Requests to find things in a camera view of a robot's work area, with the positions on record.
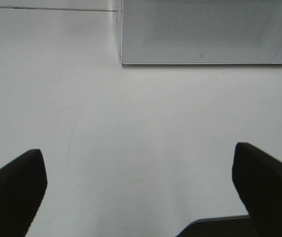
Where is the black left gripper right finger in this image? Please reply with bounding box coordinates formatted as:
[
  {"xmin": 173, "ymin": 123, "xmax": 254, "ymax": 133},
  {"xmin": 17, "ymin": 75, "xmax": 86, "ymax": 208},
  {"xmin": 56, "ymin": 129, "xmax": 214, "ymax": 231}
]
[{"xmin": 232, "ymin": 142, "xmax": 282, "ymax": 237}]

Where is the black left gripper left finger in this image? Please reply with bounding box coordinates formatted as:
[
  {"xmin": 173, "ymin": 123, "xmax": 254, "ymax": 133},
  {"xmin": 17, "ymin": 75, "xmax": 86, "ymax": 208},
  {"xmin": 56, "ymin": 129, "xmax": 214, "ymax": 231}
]
[{"xmin": 0, "ymin": 149, "xmax": 47, "ymax": 237}]

